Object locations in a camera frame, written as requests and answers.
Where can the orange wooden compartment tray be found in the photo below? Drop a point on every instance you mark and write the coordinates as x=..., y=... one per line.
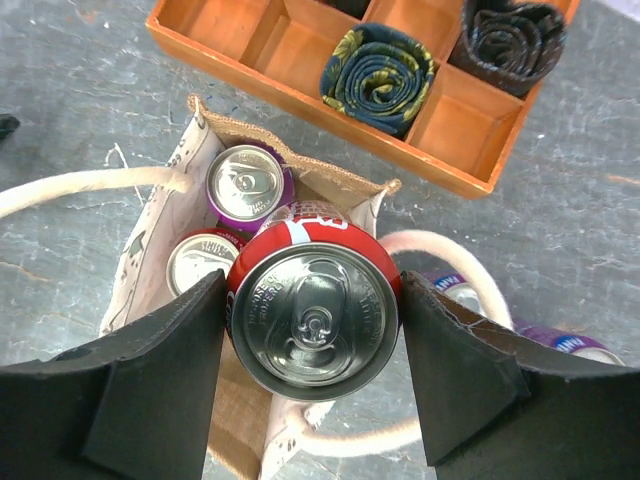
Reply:
x=277, y=50

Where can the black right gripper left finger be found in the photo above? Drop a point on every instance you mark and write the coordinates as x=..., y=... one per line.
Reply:
x=133, y=404

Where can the purple can front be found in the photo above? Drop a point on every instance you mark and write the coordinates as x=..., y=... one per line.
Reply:
x=566, y=342

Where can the dark rolled tie right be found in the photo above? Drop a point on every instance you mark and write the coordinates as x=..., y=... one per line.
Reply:
x=509, y=45

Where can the dark rolled tie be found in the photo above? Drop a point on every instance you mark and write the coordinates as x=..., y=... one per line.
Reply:
x=509, y=45
x=379, y=76

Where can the dark rolled tie bottom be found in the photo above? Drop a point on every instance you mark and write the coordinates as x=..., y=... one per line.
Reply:
x=379, y=76

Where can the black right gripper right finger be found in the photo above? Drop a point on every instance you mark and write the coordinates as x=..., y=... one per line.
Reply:
x=495, y=405

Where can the red can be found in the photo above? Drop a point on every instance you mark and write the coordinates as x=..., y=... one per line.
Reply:
x=312, y=304
x=199, y=253

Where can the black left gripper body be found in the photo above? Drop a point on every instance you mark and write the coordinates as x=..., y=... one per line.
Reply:
x=8, y=125

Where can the purple can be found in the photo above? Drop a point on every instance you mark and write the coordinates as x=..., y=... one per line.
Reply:
x=246, y=183
x=455, y=286
x=566, y=342

